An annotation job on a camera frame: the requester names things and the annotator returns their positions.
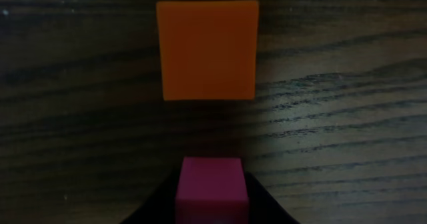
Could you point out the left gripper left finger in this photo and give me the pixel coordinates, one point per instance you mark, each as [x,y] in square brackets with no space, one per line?
[160,207]

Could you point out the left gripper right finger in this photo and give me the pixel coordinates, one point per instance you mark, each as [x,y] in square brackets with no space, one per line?
[267,207]

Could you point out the pink cube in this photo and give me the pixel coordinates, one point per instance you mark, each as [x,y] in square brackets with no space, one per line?
[212,190]

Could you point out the orange cube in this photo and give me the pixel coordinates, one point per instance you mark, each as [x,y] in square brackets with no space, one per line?
[207,50]

